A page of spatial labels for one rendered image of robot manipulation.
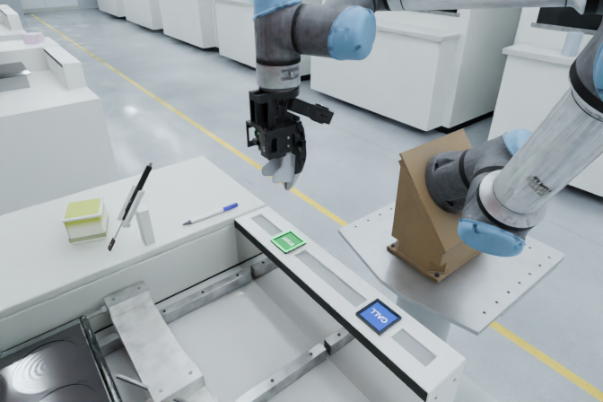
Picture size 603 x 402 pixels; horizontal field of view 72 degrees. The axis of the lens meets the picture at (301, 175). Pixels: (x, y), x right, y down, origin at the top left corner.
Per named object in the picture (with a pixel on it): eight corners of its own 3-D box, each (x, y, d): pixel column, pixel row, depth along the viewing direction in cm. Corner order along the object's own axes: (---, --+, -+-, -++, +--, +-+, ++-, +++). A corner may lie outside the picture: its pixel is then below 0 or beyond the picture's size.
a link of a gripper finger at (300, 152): (284, 168, 80) (283, 126, 76) (291, 165, 81) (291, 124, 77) (299, 178, 77) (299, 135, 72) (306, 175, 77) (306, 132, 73)
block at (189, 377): (158, 415, 64) (154, 403, 63) (150, 398, 66) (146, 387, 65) (205, 386, 68) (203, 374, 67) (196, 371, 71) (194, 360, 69)
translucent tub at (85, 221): (69, 247, 87) (60, 220, 83) (74, 227, 93) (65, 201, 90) (108, 240, 89) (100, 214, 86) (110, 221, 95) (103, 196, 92)
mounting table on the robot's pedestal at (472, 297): (421, 218, 144) (426, 186, 138) (552, 292, 113) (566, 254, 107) (322, 272, 120) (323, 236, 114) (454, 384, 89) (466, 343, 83)
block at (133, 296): (111, 318, 81) (108, 307, 79) (106, 308, 83) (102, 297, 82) (152, 300, 85) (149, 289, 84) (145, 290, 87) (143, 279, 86)
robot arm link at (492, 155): (506, 167, 95) (563, 147, 84) (493, 214, 89) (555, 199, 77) (470, 135, 93) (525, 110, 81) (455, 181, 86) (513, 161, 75)
